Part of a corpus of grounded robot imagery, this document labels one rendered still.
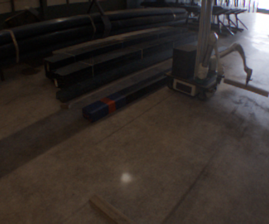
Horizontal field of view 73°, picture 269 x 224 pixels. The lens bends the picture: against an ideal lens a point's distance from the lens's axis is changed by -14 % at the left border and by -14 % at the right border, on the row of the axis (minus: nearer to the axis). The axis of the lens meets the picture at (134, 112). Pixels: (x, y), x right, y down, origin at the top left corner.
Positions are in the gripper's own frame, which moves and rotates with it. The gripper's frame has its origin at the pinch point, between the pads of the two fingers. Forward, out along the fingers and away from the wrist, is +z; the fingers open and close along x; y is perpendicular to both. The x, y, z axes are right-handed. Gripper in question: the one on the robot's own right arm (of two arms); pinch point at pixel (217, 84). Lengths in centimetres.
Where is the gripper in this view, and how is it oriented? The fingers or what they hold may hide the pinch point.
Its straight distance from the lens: 372.7
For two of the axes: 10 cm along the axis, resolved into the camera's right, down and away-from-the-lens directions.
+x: -6.8, 3.8, -6.2
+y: -7.3, -3.6, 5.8
